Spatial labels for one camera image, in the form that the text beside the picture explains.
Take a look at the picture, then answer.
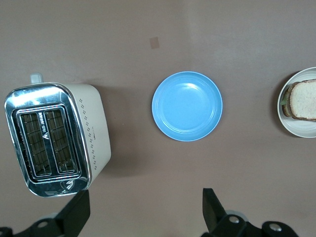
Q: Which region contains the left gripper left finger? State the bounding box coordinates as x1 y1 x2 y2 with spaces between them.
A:
0 189 91 237

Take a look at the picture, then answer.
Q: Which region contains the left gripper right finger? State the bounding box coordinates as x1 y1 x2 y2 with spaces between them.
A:
202 188 301 237

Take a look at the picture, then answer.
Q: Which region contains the toasted bread slice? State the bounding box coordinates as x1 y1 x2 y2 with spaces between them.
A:
288 79 316 120
282 82 316 122

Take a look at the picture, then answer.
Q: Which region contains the blue plate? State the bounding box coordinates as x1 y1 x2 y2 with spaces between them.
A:
151 71 224 142

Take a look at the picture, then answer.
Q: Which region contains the beige plate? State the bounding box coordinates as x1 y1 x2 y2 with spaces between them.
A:
277 67 316 138

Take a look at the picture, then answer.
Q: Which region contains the beige chrome toaster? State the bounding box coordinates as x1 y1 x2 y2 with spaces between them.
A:
4 73 112 198

